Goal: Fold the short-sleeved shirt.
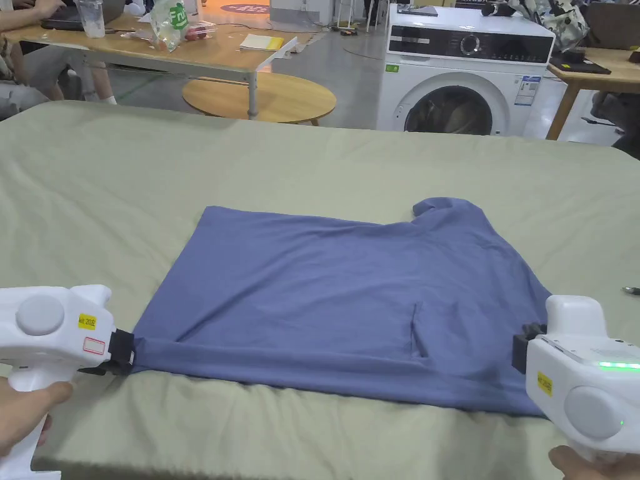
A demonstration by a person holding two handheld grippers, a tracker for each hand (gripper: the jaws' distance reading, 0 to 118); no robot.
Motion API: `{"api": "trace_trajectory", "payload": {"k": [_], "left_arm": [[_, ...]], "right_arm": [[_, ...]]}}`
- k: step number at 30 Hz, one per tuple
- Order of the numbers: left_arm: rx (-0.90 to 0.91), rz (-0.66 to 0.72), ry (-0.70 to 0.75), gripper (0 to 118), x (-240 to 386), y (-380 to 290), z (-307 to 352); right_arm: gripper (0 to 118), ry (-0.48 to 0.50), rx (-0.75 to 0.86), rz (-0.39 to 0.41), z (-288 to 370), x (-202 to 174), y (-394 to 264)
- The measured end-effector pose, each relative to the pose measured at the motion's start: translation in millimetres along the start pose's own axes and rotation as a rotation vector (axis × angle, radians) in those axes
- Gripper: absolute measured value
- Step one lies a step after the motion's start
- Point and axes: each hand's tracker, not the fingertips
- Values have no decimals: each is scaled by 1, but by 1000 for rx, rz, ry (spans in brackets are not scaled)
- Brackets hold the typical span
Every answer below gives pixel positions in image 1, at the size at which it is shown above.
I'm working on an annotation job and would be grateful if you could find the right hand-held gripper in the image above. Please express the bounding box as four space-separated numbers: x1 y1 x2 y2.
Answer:
512 294 640 463

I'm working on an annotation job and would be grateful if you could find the person's left hand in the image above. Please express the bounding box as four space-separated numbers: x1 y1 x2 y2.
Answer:
0 376 74 457

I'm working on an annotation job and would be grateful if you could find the long wooden table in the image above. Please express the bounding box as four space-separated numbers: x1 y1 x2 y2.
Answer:
0 0 299 120

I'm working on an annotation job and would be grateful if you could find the round low wooden table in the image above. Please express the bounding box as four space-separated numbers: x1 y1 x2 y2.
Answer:
182 72 337 126

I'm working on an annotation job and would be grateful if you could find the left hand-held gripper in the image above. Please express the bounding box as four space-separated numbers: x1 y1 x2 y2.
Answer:
0 284 136 480

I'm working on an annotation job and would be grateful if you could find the white washing machine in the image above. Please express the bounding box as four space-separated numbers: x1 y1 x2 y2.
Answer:
376 4 557 138

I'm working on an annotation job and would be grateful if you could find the blue shirt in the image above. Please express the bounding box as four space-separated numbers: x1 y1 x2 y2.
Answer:
131 197 553 418

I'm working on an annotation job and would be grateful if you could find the wooden table with dark items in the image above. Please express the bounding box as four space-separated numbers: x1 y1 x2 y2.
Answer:
544 46 640 142

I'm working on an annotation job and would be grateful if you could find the bed with pale green sheet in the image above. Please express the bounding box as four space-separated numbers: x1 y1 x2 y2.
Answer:
0 99 640 480

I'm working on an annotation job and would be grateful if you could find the person's right hand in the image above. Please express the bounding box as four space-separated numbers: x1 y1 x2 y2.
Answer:
548 445 640 480

